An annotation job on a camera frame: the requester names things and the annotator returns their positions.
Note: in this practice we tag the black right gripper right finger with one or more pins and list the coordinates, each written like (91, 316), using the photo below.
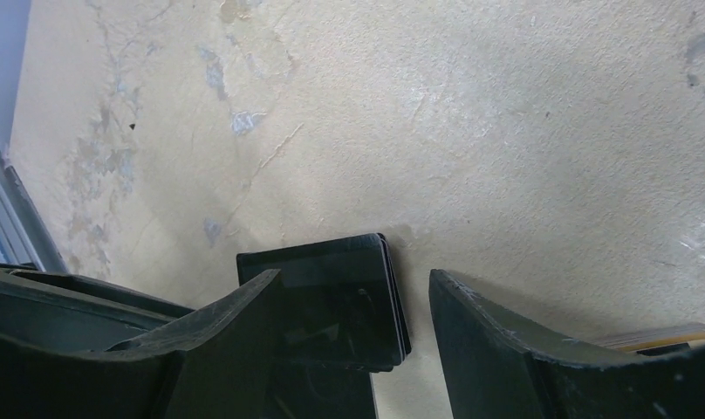
(499, 364)

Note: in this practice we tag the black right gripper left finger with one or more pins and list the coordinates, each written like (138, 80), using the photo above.
(212, 363)

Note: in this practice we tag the orange credit card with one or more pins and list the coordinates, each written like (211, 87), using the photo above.
(656, 341)

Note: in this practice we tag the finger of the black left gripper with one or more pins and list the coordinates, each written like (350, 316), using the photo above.
(73, 313)

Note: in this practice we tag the aluminium frame rail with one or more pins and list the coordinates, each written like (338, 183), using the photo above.
(24, 240)

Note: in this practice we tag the black credit card stack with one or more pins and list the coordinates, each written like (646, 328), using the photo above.
(341, 321)

